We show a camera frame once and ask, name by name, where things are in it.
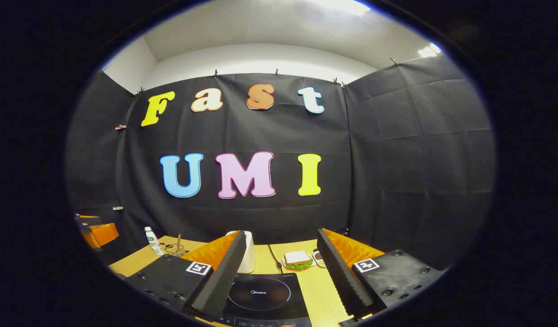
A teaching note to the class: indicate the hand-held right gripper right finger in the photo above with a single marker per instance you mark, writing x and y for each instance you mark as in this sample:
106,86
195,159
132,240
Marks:
345,281

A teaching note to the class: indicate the black induction cooktop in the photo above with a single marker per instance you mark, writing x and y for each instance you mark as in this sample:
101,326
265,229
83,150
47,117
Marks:
261,297

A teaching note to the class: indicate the white toaster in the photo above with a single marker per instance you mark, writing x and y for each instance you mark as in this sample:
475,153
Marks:
249,254

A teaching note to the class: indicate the black backdrop cloth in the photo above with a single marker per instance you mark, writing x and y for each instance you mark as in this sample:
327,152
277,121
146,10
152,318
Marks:
397,159

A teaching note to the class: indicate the white divided dish of beans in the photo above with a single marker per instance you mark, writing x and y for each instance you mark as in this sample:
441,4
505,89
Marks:
319,258

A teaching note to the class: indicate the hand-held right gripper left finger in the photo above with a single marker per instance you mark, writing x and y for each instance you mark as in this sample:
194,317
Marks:
215,290

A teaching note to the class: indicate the sandwich with lettuce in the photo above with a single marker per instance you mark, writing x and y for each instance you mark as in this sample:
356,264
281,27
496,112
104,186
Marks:
297,257

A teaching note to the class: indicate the white drink bottle green label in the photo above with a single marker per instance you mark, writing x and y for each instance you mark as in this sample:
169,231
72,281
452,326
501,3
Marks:
154,243

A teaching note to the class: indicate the ceiling light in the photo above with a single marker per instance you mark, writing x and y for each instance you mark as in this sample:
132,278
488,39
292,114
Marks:
429,51

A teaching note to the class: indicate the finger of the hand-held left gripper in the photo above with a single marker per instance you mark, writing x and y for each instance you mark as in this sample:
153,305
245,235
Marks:
88,221
102,235

